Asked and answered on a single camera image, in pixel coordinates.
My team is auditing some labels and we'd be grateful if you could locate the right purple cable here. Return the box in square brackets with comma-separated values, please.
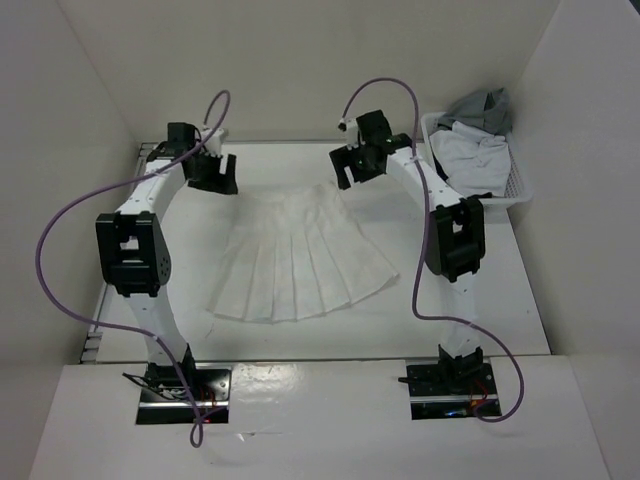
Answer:
[339, 77, 527, 424]

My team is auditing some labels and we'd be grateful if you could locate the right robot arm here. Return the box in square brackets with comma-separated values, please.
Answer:
[330, 110, 486, 394]

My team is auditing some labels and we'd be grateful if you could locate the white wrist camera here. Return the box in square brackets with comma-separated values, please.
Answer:
[338, 118, 360, 150]
[201, 127, 229, 157]

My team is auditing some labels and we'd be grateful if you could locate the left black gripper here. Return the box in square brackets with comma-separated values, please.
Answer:
[187, 148, 237, 195]

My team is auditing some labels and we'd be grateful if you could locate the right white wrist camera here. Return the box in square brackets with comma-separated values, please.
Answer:
[338, 118, 360, 150]

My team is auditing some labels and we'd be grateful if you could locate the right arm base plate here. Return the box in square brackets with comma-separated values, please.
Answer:
[398, 362, 502, 420]

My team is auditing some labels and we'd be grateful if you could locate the white pleated skirt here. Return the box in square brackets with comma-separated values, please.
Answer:
[207, 182, 399, 324]

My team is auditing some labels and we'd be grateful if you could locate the white plastic basket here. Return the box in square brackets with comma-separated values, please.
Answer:
[420, 112, 534, 209]

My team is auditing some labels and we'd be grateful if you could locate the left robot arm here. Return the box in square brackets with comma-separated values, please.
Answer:
[96, 122, 238, 400]

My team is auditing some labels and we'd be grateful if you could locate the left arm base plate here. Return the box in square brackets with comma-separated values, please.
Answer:
[123, 364, 232, 425]

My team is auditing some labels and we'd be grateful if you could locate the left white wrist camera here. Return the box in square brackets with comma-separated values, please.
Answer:
[201, 127, 229, 157]

